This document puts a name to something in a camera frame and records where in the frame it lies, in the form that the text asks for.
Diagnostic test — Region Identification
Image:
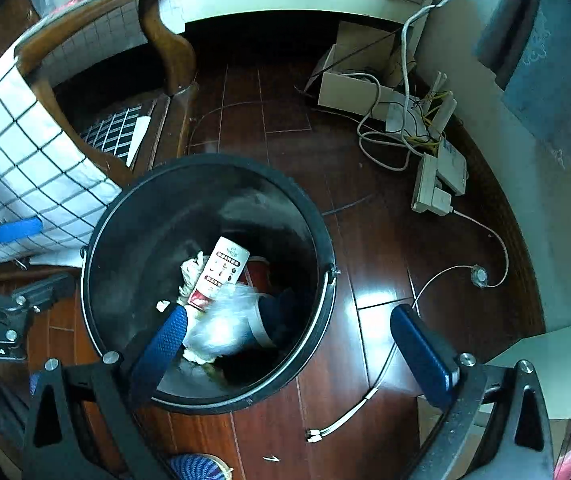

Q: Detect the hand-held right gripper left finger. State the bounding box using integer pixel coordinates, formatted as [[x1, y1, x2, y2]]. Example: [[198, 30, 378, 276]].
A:
[[22, 304, 189, 480]]

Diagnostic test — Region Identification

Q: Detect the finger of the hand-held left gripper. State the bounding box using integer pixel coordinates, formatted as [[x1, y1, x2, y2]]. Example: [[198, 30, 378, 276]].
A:
[[0, 273, 75, 343], [0, 216, 42, 262]]

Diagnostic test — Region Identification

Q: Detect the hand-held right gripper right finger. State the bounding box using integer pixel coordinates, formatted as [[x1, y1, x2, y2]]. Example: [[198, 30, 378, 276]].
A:
[[389, 304, 556, 480]]

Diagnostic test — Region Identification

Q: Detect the crushed clear plastic bottle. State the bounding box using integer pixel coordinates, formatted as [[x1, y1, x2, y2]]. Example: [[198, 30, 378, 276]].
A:
[[182, 282, 262, 362]]

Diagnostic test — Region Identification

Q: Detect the cream paper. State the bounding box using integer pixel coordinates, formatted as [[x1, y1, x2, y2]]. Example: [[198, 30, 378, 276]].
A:
[[155, 252, 216, 313]]

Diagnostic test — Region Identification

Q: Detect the red paper cup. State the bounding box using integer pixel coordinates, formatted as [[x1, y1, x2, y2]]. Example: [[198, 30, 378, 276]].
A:
[[188, 236, 252, 311]]

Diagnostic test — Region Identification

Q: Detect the blue paper cup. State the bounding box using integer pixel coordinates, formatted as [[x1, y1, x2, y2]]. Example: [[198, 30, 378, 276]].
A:
[[248, 287, 307, 349]]

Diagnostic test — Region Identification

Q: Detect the black trash bin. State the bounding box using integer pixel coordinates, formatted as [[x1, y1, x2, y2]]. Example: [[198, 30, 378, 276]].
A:
[[80, 154, 340, 415]]

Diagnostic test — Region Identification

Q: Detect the blue knit slipper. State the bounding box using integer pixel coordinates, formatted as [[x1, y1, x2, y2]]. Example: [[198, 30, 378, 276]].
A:
[[168, 452, 234, 480]]

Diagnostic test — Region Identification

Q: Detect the white cabinet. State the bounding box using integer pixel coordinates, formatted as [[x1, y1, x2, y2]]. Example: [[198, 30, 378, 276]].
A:
[[485, 327, 571, 422]]

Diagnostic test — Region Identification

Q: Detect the white power strip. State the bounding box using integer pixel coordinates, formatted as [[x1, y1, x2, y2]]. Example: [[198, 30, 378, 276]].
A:
[[411, 153, 455, 217]]

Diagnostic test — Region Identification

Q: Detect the white router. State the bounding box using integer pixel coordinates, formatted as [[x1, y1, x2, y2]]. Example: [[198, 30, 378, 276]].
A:
[[438, 137, 469, 196]]

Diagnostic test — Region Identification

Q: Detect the wooden table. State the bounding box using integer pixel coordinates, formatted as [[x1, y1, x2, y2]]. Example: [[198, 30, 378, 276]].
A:
[[0, 0, 200, 187]]

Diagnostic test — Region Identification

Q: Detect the white modem with antennas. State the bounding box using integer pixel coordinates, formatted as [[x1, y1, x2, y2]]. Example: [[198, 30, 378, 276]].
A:
[[385, 71, 459, 144]]

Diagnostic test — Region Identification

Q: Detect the white cardboard box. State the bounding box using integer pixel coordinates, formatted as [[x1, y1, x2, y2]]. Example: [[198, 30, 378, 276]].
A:
[[305, 45, 409, 122]]

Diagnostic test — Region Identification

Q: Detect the grey-blue curtain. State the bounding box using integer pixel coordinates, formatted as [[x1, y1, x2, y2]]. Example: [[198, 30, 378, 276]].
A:
[[473, 0, 571, 171]]

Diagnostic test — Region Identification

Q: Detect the brown cardboard box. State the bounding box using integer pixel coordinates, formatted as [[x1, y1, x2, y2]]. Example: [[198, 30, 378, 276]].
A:
[[335, 20, 402, 79]]

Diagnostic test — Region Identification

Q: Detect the white cord with round switch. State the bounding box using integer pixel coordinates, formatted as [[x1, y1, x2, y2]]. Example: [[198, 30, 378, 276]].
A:
[[305, 209, 511, 444]]

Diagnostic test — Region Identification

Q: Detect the hanging white cable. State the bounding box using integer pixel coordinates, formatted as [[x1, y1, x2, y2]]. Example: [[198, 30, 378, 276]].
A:
[[399, 0, 472, 152]]

